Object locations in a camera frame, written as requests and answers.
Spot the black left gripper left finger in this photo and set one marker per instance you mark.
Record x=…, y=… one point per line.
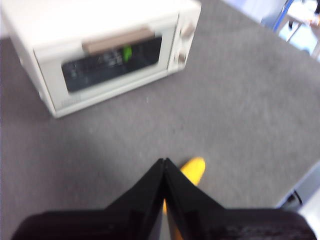
x=140, y=207

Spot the white Toshiba toaster oven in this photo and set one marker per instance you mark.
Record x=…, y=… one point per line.
x=75, y=20

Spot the white equipment panel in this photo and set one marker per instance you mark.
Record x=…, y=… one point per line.
x=310, y=190

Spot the beige oven knob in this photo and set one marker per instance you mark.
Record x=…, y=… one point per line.
x=181, y=58
x=188, y=30

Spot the blue metal post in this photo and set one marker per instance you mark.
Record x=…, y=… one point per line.
x=281, y=17

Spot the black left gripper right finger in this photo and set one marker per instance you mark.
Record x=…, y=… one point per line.
x=195, y=212

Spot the yellow corn cob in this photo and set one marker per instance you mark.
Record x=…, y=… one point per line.
x=193, y=170

